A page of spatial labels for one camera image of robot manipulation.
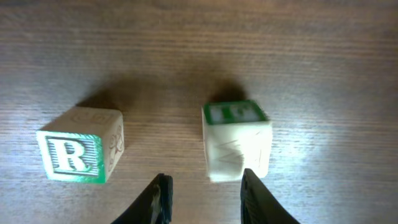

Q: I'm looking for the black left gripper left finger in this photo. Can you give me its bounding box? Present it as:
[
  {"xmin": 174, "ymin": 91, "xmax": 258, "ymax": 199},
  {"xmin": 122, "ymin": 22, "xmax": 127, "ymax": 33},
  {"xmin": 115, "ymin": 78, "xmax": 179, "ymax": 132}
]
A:
[{"xmin": 112, "ymin": 173, "xmax": 173, "ymax": 224}]

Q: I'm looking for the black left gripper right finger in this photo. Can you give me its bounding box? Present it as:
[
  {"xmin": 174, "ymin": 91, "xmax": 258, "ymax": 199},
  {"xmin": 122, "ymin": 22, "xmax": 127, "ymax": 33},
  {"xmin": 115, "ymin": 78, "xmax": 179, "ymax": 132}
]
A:
[{"xmin": 240, "ymin": 169, "xmax": 299, "ymax": 224}]

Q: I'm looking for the yellow S block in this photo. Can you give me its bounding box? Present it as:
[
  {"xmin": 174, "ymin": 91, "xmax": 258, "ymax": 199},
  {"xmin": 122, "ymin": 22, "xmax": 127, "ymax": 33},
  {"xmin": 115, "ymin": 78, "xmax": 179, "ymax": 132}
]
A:
[{"xmin": 201, "ymin": 100, "xmax": 272, "ymax": 183}]

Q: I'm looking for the green R block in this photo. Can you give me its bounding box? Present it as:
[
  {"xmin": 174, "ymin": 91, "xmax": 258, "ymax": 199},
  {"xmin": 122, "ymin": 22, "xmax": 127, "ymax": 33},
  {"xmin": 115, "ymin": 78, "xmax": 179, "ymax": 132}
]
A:
[{"xmin": 36, "ymin": 106, "xmax": 124, "ymax": 184}]

